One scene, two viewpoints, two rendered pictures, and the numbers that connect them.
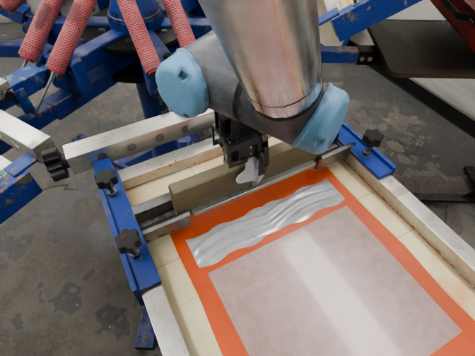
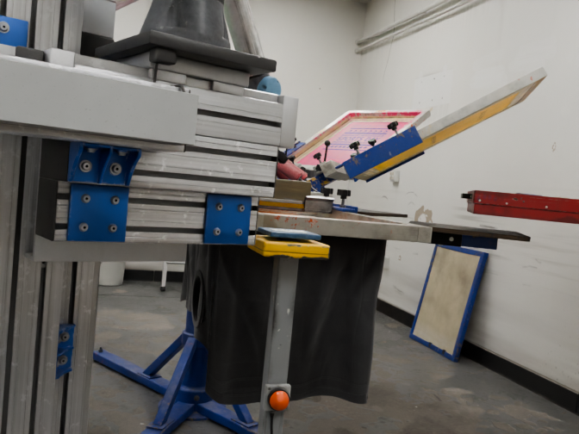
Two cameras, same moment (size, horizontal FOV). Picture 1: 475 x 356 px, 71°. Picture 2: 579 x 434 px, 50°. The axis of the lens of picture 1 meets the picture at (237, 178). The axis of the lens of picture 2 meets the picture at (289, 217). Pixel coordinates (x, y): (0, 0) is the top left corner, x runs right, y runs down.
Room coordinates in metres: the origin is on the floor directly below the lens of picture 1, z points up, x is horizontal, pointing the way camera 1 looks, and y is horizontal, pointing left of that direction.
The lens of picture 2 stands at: (-1.45, -0.52, 1.06)
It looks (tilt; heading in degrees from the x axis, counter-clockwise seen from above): 3 degrees down; 11
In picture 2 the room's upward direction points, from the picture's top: 5 degrees clockwise
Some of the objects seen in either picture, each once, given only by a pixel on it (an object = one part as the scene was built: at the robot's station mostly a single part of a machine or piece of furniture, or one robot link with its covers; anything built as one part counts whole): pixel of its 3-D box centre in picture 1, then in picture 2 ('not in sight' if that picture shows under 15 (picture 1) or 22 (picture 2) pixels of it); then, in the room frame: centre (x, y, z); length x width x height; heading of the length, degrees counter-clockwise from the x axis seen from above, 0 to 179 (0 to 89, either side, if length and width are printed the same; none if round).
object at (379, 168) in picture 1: (341, 140); (333, 213); (0.62, -0.27, 0.98); 0.30 x 0.05 x 0.07; 28
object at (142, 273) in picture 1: (126, 229); not in sight; (0.36, 0.23, 0.98); 0.30 x 0.05 x 0.07; 28
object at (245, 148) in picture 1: (241, 127); not in sight; (0.45, -0.01, 1.16); 0.09 x 0.08 x 0.12; 118
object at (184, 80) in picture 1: (213, 77); not in sight; (0.36, 0.03, 1.32); 0.11 x 0.11 x 0.08; 55
